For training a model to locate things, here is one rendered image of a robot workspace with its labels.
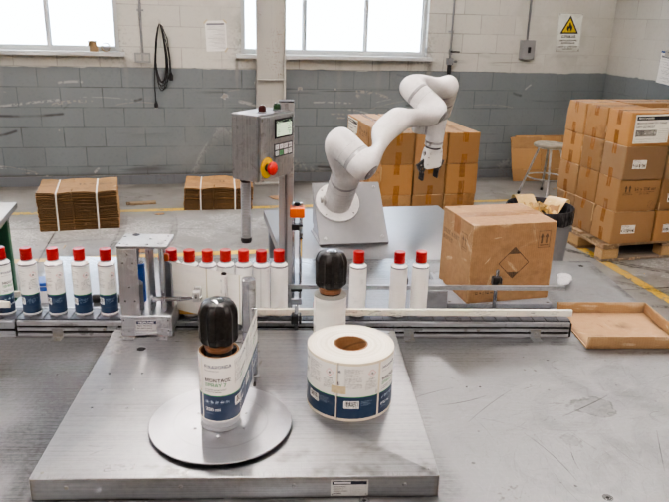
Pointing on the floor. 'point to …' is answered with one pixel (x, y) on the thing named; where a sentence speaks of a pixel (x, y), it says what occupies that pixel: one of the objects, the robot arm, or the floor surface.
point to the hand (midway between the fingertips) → (428, 176)
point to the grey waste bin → (560, 242)
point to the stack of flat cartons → (78, 204)
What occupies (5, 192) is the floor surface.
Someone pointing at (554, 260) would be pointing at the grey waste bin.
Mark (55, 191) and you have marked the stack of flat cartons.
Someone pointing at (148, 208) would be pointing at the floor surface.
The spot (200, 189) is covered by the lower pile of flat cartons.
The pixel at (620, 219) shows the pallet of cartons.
